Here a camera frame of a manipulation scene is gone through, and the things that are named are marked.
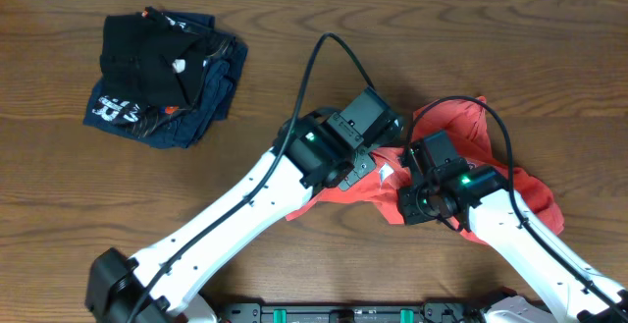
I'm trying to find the red t-shirt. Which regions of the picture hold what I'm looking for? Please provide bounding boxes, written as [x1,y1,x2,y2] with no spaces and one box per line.
[285,95,566,245]

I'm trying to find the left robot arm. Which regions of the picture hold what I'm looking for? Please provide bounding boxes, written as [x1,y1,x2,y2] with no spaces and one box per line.
[84,86,403,322]

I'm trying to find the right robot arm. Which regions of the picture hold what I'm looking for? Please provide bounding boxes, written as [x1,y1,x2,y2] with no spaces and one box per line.
[398,132,627,322]

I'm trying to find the navy printed folded shirt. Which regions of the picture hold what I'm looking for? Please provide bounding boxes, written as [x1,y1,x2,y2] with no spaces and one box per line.
[83,8,248,149]

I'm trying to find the black folded garment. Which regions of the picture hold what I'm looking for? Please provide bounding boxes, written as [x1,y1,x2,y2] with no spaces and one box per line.
[100,7,207,108]

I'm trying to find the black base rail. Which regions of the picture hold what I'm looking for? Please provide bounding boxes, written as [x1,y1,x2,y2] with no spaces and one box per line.
[215,288,550,323]

